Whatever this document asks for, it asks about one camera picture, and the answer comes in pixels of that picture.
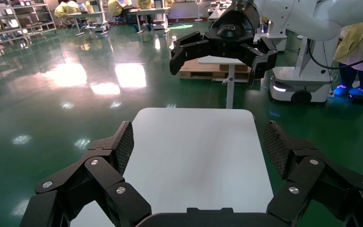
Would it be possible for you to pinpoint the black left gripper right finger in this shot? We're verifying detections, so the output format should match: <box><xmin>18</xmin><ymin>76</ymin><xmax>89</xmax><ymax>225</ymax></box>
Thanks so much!
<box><xmin>262</xmin><ymin>120</ymin><xmax>363</xmax><ymax>227</ymax></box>

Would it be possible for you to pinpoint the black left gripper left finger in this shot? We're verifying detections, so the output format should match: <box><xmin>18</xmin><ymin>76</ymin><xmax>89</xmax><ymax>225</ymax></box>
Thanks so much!
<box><xmin>19</xmin><ymin>121</ymin><xmax>152</xmax><ymax>227</ymax></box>

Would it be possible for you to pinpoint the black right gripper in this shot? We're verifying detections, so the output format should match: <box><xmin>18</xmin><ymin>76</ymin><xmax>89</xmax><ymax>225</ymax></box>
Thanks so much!
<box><xmin>169</xmin><ymin>2</ymin><xmax>279</xmax><ymax>87</ymax></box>

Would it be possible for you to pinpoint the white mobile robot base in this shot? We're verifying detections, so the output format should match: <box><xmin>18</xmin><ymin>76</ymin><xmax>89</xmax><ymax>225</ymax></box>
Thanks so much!
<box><xmin>268</xmin><ymin>36</ymin><xmax>339</xmax><ymax>105</ymax></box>

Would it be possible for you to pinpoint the wooden pallet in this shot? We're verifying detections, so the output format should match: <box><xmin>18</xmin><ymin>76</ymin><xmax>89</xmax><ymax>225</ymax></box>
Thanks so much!
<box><xmin>179</xmin><ymin>59</ymin><xmax>251</xmax><ymax>81</ymax></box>

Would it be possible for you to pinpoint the white standing fan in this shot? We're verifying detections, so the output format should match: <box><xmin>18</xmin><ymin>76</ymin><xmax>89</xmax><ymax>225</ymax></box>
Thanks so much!
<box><xmin>194</xmin><ymin>0</ymin><xmax>205</xmax><ymax>22</ymax></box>

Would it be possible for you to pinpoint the white machine base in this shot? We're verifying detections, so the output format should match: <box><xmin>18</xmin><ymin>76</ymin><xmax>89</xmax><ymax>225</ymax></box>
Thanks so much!
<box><xmin>253</xmin><ymin>20</ymin><xmax>288</xmax><ymax>52</ymax></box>

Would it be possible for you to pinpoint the white work desk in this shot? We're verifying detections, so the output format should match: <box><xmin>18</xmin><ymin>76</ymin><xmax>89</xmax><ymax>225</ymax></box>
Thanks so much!
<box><xmin>129</xmin><ymin>7</ymin><xmax>172</xmax><ymax>34</ymax></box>
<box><xmin>66</xmin><ymin>11</ymin><xmax>110</xmax><ymax>35</ymax></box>

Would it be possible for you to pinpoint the seated person in yellow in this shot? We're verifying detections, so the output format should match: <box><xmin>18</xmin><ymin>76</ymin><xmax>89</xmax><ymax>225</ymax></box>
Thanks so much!
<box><xmin>138</xmin><ymin>0</ymin><xmax>155</xmax><ymax>10</ymax></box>
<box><xmin>67</xmin><ymin>0</ymin><xmax>81</xmax><ymax>16</ymax></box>
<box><xmin>108</xmin><ymin>0</ymin><xmax>126</xmax><ymax>18</ymax></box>
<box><xmin>54</xmin><ymin>1</ymin><xmax>70</xmax><ymax>19</ymax></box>

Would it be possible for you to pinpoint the person in yellow coat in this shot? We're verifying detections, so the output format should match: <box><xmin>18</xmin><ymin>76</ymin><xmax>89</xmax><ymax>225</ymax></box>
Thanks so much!
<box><xmin>333</xmin><ymin>18</ymin><xmax>363</xmax><ymax>97</ymax></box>

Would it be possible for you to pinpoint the grey metal shelf rack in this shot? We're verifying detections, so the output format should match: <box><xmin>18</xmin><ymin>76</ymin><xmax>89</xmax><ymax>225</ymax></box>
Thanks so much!
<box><xmin>0</xmin><ymin>0</ymin><xmax>57</xmax><ymax>44</ymax></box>

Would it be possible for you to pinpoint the small white pedestal table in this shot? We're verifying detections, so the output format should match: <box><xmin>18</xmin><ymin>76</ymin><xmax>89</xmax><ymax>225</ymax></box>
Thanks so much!
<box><xmin>198</xmin><ymin>55</ymin><xmax>255</xmax><ymax>110</ymax></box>

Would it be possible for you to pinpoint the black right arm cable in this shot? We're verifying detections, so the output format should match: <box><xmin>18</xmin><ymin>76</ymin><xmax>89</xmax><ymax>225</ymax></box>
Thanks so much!
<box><xmin>306</xmin><ymin>37</ymin><xmax>363</xmax><ymax>71</ymax></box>

